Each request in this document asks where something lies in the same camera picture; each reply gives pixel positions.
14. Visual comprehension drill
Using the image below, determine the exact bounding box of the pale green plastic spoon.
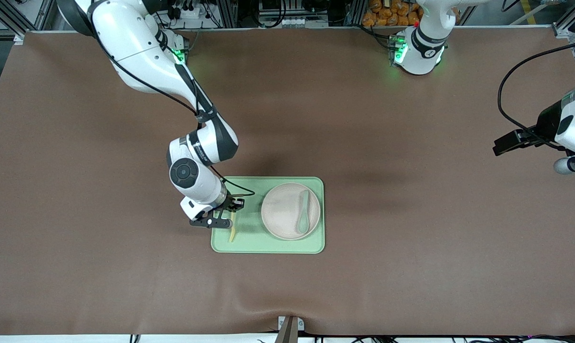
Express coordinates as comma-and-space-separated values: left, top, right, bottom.
296, 190, 311, 234

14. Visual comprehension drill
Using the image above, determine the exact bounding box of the white power strip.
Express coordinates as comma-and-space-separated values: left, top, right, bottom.
171, 2, 203, 20

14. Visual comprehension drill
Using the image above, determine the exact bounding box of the light green rectangular tray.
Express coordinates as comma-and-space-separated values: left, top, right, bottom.
210, 176, 326, 254

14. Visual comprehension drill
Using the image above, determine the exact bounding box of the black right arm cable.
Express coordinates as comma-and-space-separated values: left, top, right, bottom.
90, 10, 256, 198

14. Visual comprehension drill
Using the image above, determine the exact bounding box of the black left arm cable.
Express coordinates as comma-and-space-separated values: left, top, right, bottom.
497, 40, 575, 151

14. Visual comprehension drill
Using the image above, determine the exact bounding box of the white connector strip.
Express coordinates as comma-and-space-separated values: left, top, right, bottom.
261, 17, 308, 28

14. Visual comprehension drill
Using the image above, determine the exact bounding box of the beige speckled round plate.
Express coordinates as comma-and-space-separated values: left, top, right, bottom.
261, 182, 321, 240

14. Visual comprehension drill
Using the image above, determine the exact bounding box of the aluminium frame profile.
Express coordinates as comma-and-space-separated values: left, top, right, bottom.
0, 0, 27, 44
218, 0, 238, 28
347, 0, 368, 27
552, 0, 575, 39

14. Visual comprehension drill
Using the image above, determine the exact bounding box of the orange snack bag pile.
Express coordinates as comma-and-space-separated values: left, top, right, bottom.
362, 0, 460, 27

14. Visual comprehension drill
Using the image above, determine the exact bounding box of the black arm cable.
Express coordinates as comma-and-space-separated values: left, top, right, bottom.
90, 10, 256, 198
497, 40, 575, 151

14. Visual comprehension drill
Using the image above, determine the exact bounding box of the brown table mat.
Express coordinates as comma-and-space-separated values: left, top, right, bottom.
0, 26, 575, 336

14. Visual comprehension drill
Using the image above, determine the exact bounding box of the grey metal clamp bracket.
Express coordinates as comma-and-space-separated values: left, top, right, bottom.
276, 315, 305, 343

